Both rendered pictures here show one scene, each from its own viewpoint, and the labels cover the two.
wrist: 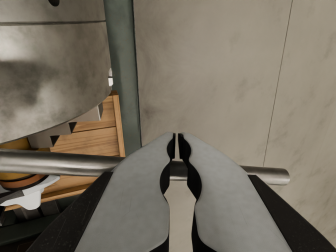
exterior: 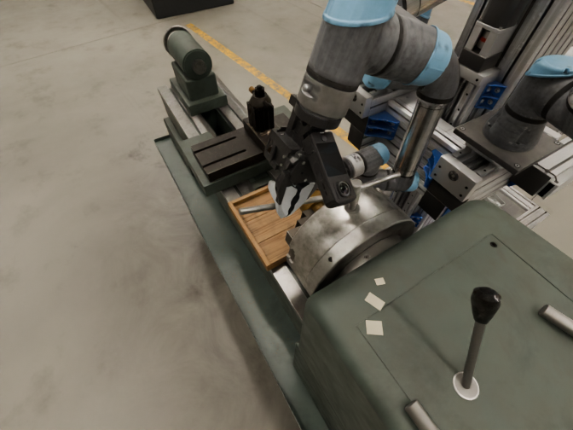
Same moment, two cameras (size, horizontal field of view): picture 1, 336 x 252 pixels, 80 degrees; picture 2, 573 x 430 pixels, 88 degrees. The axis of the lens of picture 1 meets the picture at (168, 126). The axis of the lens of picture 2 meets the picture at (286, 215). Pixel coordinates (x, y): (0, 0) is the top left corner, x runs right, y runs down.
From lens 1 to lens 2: 0.46 m
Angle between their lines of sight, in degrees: 35
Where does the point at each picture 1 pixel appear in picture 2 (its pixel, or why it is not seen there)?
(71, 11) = (323, 261)
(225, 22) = not seen: outside the picture
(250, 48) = not seen: outside the picture
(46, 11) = (331, 253)
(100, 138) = (264, 231)
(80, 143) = (276, 223)
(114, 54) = (268, 317)
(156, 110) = (184, 299)
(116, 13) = (281, 353)
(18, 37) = (334, 239)
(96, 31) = (309, 264)
